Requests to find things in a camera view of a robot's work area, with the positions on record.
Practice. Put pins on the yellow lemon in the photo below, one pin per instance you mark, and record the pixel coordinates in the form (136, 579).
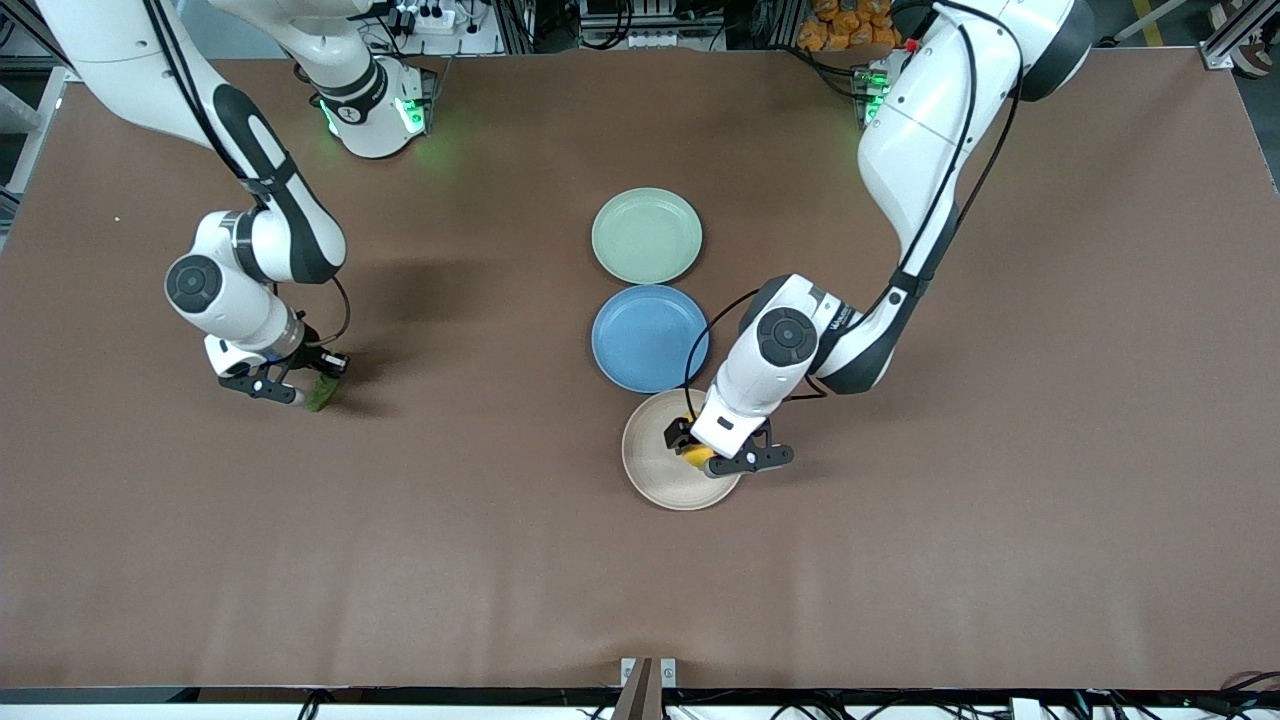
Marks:
(697, 457)

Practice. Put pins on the green lettuce leaf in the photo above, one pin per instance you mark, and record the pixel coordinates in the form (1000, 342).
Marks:
(320, 395)

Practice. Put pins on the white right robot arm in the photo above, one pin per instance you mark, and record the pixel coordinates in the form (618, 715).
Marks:
(110, 60)

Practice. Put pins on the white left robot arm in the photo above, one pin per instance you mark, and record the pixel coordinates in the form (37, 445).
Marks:
(920, 130)

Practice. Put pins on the beige plate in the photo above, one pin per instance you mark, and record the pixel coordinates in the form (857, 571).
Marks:
(660, 480)

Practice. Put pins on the blue plate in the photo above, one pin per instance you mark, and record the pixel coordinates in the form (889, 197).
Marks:
(645, 340)

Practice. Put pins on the light green plate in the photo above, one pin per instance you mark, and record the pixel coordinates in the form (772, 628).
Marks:
(645, 235)

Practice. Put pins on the white power strip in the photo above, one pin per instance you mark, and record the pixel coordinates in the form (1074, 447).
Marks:
(430, 18)

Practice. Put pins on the bag of orange fruit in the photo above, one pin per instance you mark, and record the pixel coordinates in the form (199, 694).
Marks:
(840, 25)

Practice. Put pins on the metal table bracket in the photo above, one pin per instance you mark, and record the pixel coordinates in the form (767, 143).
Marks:
(670, 670)

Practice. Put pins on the grey camera mount pole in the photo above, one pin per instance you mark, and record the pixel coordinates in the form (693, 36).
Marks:
(638, 695)

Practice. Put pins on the aluminium frame profile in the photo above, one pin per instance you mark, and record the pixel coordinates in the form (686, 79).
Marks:
(1235, 35)

